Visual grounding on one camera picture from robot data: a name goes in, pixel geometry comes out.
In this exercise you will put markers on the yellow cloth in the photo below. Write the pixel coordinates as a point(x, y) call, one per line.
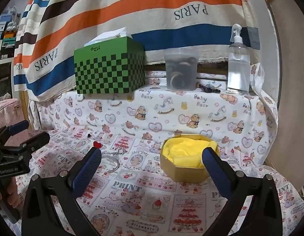
point(184, 152)

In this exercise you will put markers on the purple lighter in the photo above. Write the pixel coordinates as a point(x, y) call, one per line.
point(204, 87)

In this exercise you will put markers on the person's left hand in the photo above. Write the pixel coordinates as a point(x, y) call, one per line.
point(13, 196)

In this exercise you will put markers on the pink bag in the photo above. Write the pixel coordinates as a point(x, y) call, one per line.
point(7, 110)

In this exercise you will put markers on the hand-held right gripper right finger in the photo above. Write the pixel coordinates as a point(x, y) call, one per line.
point(216, 172)

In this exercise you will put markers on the white tissue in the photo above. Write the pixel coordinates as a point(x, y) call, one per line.
point(110, 35)

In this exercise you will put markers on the green checkered tissue box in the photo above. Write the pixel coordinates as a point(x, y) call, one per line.
point(110, 71)

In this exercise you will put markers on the strawberry printed cloth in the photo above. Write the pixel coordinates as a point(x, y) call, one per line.
point(142, 201)

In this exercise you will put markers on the red heart ornament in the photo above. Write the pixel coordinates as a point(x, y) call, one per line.
point(97, 144)

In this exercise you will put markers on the bear printed white cloth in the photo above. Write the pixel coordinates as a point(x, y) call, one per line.
point(166, 118)

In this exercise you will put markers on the tan wooden board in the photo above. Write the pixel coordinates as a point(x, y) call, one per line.
point(289, 103)

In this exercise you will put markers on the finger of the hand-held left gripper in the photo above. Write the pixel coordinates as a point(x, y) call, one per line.
point(31, 141)
point(18, 127)

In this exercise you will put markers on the stack of shoe boxes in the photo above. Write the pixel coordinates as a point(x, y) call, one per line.
point(7, 36)

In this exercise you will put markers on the clear spray bottle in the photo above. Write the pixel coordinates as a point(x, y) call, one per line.
point(238, 66)

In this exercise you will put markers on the gold octagonal box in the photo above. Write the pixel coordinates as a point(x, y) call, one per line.
point(184, 174)

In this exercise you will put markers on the striped cloth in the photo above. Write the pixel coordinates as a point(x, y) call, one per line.
point(142, 12)

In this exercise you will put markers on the translucent plastic container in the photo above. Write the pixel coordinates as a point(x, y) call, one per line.
point(181, 71)

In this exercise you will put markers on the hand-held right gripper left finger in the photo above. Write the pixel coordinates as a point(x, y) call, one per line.
point(86, 172)

